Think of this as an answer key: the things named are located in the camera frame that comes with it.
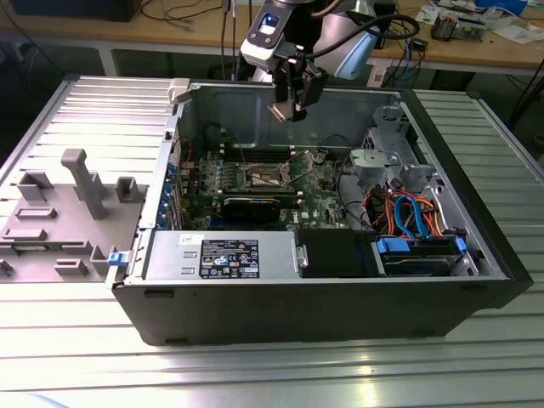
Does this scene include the black monitor base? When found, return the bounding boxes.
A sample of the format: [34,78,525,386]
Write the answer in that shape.
[8,0,137,22]

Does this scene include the grey plastic parts rack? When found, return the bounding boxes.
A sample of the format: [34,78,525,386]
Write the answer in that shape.
[0,148,150,284]

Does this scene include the CPU socket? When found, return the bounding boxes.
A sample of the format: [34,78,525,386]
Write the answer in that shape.
[240,161,297,191]

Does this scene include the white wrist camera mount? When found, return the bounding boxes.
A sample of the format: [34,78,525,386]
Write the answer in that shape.
[240,11,295,69]

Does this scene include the grey plastic bay bracket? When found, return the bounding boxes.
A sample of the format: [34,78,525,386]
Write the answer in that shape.
[399,163,439,190]

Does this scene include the blue flat data wire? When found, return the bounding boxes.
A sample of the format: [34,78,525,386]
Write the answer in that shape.
[393,193,430,241]

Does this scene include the blue box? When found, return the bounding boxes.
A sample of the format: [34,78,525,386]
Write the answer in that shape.
[475,0,528,14]

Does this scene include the grey case release latch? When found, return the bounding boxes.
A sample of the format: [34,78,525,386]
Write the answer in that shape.
[167,78,191,105]

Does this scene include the black power supply label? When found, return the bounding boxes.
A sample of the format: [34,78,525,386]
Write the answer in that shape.
[200,238,260,280]

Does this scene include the silver power supply unit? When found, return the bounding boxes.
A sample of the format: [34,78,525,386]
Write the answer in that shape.
[143,230,301,282]

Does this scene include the black RAM slot row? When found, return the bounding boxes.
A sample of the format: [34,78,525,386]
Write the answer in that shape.
[199,186,303,201]
[220,144,297,165]

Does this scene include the hard disk blue carrier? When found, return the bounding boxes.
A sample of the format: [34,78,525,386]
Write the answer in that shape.
[371,235,468,277]

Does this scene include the metal heatsink cooler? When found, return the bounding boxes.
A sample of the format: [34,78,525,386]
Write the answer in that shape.
[429,11,459,43]

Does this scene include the silver metal drive bracket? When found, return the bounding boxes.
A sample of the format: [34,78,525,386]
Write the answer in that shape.
[348,148,403,186]

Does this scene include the black open PC case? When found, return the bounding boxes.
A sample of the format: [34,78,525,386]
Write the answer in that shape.
[110,78,535,348]

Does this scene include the wooden workbench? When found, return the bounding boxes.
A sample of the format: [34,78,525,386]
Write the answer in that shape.
[0,0,544,77]

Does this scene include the white paper sheets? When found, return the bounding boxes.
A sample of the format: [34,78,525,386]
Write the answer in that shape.
[492,23,543,43]

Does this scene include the orange power wire bundle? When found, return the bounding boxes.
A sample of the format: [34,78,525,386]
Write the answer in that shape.
[363,186,447,239]

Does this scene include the black graphics card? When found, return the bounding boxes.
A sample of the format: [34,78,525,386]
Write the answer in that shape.
[218,195,282,224]

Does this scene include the green motherboard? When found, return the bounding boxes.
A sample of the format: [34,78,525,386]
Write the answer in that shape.
[178,146,354,233]

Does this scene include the grey drive cage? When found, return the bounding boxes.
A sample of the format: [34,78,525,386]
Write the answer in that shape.
[364,105,412,154]

